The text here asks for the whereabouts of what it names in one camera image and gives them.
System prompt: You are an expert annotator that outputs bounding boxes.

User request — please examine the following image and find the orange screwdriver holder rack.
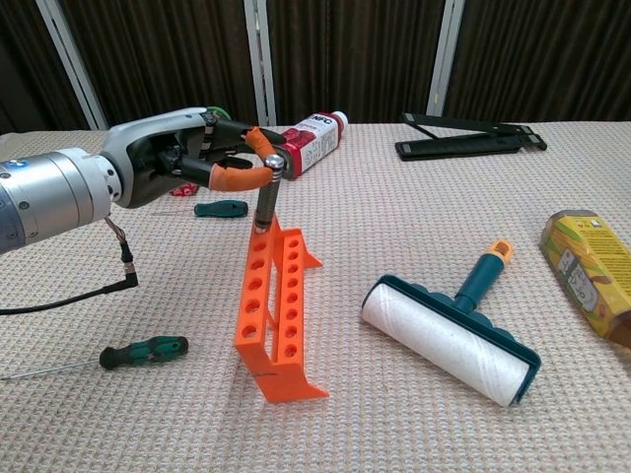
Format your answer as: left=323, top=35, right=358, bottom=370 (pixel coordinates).
left=233, top=212, right=330, bottom=404

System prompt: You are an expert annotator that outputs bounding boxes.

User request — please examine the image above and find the green Pringles can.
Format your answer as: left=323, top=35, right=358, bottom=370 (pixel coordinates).
left=170, top=104, right=233, bottom=198

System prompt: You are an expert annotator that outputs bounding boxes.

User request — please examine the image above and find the red NFC juice bottle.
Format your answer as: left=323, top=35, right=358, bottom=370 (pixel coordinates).
left=278, top=110, right=350, bottom=181

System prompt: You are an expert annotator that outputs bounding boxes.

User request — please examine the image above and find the green black handled screwdriver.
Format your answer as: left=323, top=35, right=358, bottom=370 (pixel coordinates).
left=0, top=335, right=190, bottom=381

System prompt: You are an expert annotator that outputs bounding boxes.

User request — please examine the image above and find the small dark teal screwdriver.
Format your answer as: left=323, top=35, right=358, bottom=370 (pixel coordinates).
left=157, top=199, right=249, bottom=219

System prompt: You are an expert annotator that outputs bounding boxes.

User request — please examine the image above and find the black folding laptop stand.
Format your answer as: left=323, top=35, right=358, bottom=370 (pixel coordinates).
left=394, top=111, right=548, bottom=163

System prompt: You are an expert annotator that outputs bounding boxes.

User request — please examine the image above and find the black silver precision screwdriver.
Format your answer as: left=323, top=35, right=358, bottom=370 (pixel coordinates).
left=253, top=154, right=288, bottom=233

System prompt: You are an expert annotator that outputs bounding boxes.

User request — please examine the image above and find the teal lint roller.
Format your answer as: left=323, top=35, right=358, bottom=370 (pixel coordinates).
left=360, top=238, right=542, bottom=408

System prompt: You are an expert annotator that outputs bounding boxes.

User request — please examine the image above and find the yellow label tea bottle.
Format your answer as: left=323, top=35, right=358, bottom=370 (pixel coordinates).
left=539, top=208, right=631, bottom=352

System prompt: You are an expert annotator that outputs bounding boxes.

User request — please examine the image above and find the dark brown pleated curtain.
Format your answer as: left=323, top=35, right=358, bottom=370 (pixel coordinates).
left=0, top=0, right=631, bottom=134

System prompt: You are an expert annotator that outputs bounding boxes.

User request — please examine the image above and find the white metal frame post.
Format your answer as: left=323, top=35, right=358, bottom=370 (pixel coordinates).
left=35, top=0, right=108, bottom=131
left=426, top=0, right=466, bottom=118
left=244, top=0, right=277, bottom=127

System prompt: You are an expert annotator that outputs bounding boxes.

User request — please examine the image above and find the beige woven tablecloth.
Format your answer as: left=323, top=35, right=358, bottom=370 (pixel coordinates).
left=0, top=120, right=631, bottom=473

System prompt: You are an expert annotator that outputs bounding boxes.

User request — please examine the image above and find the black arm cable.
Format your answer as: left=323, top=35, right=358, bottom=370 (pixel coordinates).
left=0, top=216, right=140, bottom=316

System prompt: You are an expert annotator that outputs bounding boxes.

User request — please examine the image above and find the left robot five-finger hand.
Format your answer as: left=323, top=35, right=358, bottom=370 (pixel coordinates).
left=101, top=106, right=287, bottom=209

